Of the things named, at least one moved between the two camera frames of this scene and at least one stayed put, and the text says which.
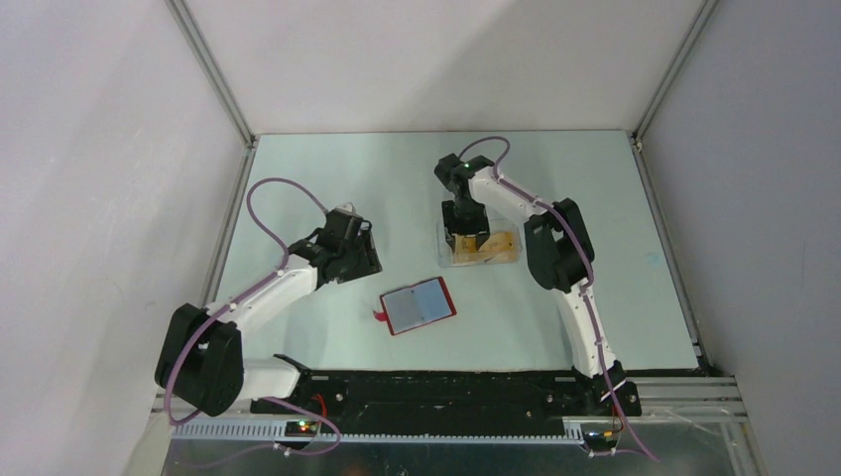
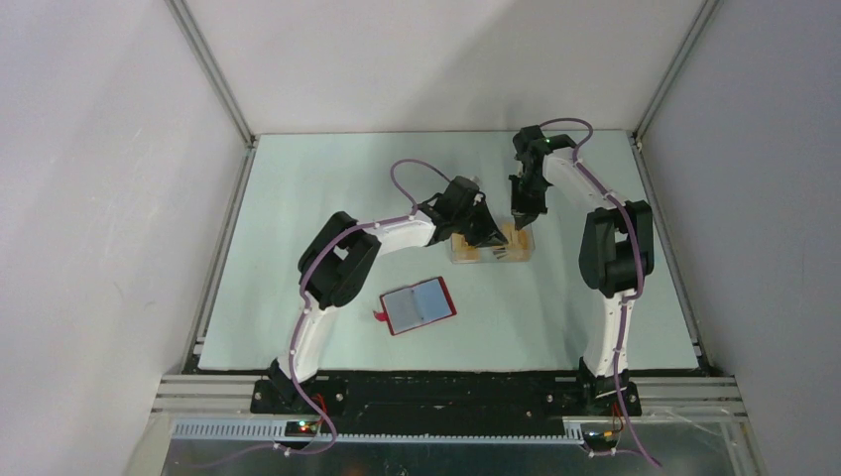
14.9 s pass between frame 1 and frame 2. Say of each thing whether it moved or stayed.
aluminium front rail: stayed
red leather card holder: stayed
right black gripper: moved
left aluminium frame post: stayed
